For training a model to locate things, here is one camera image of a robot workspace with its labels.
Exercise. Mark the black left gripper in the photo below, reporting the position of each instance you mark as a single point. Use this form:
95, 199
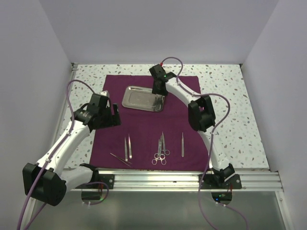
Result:
113, 119

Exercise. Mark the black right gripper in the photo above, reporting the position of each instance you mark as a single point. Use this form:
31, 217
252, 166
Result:
156, 91

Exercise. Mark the stainless steel instrument tray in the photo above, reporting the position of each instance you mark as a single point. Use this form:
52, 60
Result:
139, 98

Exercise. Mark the thin pointed steel tweezers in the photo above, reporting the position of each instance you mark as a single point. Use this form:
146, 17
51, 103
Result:
129, 164

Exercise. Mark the purple cloth wrap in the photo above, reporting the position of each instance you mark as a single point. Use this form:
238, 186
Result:
145, 128

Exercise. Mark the steel surgical scissors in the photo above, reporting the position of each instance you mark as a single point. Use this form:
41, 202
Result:
157, 156

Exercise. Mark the small steel hemostat clamp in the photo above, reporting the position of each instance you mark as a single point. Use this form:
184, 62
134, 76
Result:
164, 150

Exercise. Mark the steel needle holder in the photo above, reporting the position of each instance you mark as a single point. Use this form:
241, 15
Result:
163, 160

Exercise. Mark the ridged steel dressing forceps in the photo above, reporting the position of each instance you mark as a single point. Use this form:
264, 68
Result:
155, 103

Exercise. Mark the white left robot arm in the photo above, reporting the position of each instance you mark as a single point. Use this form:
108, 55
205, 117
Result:
46, 180

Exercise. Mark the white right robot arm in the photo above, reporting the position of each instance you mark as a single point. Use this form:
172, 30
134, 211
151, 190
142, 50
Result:
201, 117

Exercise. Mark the aluminium left side rail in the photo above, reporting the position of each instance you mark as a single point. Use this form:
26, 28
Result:
56, 134

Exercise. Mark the aluminium rail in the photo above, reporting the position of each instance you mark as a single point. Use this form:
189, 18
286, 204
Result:
133, 180
56, 134

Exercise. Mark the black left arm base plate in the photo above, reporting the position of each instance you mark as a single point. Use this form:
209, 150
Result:
108, 179

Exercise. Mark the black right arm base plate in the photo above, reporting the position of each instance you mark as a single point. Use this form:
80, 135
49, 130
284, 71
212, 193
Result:
222, 179

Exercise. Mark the aluminium front rail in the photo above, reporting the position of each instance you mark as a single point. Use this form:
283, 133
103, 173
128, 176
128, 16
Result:
133, 180

